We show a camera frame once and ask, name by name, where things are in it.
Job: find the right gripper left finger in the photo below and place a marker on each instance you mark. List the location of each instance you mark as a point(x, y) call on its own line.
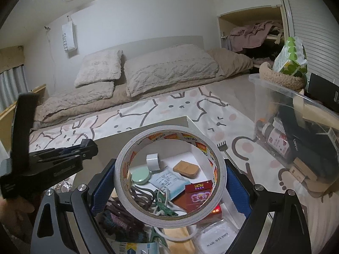
point(52, 232)

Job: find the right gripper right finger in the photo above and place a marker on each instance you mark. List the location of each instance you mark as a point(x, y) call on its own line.
point(288, 232)

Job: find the white double sided tape roll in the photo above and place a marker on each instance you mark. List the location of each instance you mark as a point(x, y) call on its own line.
point(153, 199)

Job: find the person left hand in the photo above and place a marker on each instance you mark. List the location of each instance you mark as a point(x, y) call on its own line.
point(12, 213)

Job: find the nail studio white packet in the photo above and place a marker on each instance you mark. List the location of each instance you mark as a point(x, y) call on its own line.
point(215, 238)

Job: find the folded beige quilt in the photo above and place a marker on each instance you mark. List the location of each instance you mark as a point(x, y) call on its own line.
point(102, 95)

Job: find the white shoe box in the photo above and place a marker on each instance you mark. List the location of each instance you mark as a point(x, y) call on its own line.
point(174, 140)

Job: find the small grey tape roll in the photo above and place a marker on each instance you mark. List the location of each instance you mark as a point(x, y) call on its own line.
point(153, 162)

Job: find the red printed box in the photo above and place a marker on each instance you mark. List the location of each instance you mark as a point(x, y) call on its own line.
point(193, 196)

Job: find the grey curtain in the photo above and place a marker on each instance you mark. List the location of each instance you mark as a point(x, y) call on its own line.
point(12, 83)

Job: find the blue white packet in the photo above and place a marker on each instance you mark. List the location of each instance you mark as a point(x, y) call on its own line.
point(167, 179)

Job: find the clear plastic storage bin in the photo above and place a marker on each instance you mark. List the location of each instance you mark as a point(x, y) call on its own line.
point(301, 133)

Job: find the tan leather pouch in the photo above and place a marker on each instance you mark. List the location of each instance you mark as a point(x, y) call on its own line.
point(186, 169)

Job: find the small beige pillow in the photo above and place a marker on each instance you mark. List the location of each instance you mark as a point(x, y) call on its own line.
point(100, 66)

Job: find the beige fluffy basket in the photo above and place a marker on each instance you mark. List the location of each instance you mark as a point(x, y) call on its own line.
point(287, 81)

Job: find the white hanging sweet pouch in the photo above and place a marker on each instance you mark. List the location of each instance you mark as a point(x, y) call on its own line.
point(70, 45)

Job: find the large beige pillow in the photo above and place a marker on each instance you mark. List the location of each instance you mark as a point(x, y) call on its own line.
point(166, 67)

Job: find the green dotted tissue pack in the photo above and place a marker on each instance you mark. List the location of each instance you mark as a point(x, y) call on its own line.
point(292, 60)

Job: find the pile of clothes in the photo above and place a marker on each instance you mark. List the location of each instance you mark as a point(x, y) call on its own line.
point(257, 40)

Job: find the white louvered closet door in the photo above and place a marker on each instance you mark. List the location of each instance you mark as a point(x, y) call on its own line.
point(314, 24)

